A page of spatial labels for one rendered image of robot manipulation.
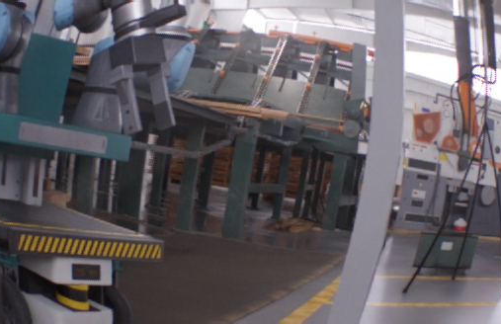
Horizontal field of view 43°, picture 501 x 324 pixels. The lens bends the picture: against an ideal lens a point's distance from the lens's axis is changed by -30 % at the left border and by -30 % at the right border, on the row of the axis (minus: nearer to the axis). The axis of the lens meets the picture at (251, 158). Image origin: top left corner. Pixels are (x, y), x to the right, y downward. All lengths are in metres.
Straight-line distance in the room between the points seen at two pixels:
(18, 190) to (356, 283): 0.91
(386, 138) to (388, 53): 0.15
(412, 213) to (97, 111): 7.98
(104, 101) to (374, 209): 0.74
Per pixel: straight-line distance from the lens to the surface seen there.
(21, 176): 1.84
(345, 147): 8.65
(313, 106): 11.36
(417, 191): 9.58
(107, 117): 1.80
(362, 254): 1.31
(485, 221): 10.01
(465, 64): 10.37
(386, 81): 1.32
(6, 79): 1.43
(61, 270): 1.50
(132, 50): 1.20
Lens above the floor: 0.52
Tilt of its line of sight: level
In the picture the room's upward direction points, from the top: 9 degrees clockwise
